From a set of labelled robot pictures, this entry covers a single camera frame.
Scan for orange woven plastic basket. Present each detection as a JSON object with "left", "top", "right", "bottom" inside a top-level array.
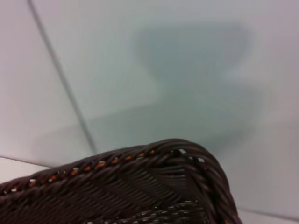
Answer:
[{"left": 11, "top": 149, "right": 157, "bottom": 190}]

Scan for dark brown woven basket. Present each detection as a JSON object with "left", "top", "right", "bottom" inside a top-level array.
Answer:
[{"left": 0, "top": 138, "right": 243, "bottom": 224}]

